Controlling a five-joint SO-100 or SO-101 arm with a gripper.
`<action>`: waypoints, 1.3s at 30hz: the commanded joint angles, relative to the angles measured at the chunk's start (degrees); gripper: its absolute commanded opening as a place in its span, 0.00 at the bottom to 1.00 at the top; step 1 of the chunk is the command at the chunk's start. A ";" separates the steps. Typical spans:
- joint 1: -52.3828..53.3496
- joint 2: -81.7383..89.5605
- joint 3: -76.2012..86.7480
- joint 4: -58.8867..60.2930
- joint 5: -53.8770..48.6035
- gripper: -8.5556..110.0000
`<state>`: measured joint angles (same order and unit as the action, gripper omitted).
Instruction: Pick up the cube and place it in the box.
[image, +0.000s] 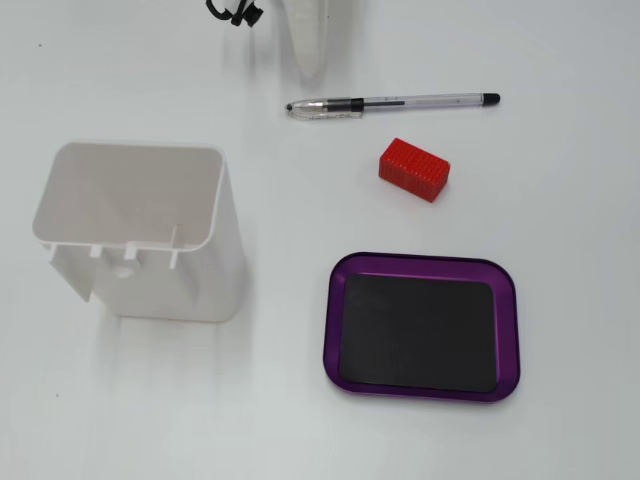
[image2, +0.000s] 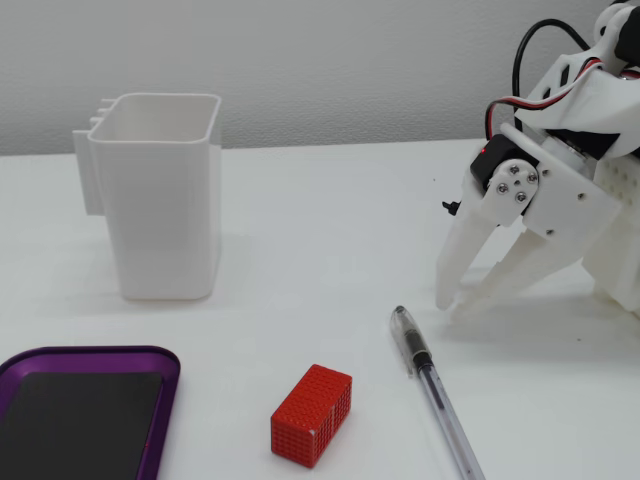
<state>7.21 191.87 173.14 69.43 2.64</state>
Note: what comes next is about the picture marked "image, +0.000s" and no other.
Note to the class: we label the red ribbed rectangular cube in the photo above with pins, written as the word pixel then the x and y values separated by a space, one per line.
pixel 413 170

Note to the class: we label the purple metal tray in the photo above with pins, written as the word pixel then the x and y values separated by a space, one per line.
pixel 505 310

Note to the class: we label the white plastic open box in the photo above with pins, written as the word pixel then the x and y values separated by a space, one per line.
pixel 150 200

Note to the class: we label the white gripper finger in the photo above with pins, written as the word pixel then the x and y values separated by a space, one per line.
pixel 311 35

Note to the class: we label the clear black ballpoint pen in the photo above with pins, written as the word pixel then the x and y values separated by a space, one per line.
pixel 380 103

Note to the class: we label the black tray pad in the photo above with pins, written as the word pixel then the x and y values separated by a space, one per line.
pixel 417 332

